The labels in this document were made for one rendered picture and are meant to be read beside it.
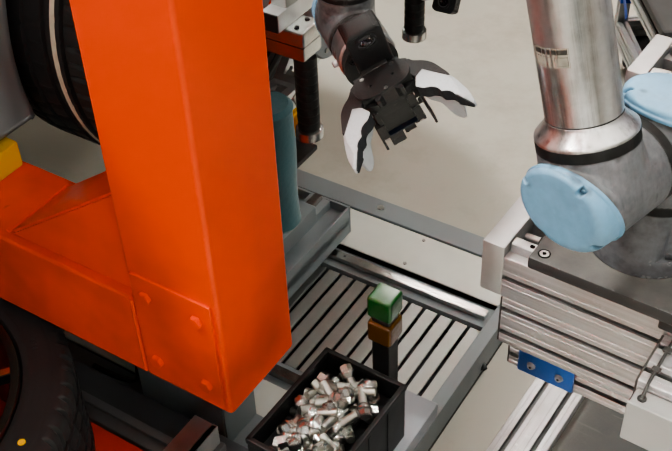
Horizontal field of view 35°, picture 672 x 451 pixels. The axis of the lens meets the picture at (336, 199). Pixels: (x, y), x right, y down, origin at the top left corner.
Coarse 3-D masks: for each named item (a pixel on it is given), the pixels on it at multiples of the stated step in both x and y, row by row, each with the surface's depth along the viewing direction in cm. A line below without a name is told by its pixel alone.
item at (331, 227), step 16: (304, 192) 250; (320, 208) 245; (336, 208) 247; (320, 224) 244; (336, 224) 242; (304, 240) 240; (320, 240) 237; (336, 240) 245; (288, 256) 236; (304, 256) 233; (320, 256) 240; (288, 272) 229; (304, 272) 236; (288, 288) 231
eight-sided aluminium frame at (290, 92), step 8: (280, 64) 205; (288, 64) 205; (280, 72) 205; (288, 72) 205; (272, 80) 205; (280, 80) 204; (288, 80) 204; (272, 88) 203; (280, 88) 204; (288, 88) 202; (288, 96) 200
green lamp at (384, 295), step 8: (376, 288) 154; (384, 288) 154; (392, 288) 154; (368, 296) 153; (376, 296) 153; (384, 296) 153; (392, 296) 153; (400, 296) 154; (368, 304) 154; (376, 304) 153; (384, 304) 152; (392, 304) 152; (400, 304) 155; (368, 312) 155; (376, 312) 154; (384, 312) 153; (392, 312) 153; (384, 320) 154; (392, 320) 154
